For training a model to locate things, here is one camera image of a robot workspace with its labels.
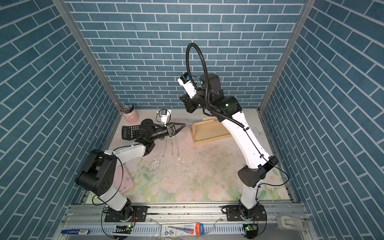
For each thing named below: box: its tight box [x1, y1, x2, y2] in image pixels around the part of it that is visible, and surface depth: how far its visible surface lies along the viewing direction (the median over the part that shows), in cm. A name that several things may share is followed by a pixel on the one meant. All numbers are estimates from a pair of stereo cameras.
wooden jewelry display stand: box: [190, 116, 233, 146], surface depth 104 cm
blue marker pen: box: [61, 229, 91, 236], surface depth 69 cm
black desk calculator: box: [121, 125, 141, 141], surface depth 106 cm
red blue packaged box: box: [161, 222, 205, 237], surface depth 70 cm
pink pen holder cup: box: [123, 107, 139, 123], surface depth 107 cm
